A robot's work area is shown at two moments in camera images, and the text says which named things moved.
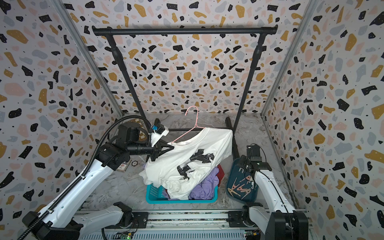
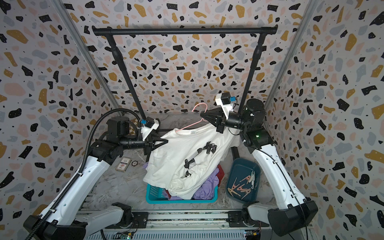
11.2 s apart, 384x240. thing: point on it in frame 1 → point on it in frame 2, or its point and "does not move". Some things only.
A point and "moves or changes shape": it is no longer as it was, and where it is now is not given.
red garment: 220,173 does not move
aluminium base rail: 235,224 does not move
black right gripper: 243,159 → 210,116
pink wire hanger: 192,129 → 197,122
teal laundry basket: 157,195 does not move
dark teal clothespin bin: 241,185 does not move
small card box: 123,167 does not move
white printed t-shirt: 182,168 moves or changes shape
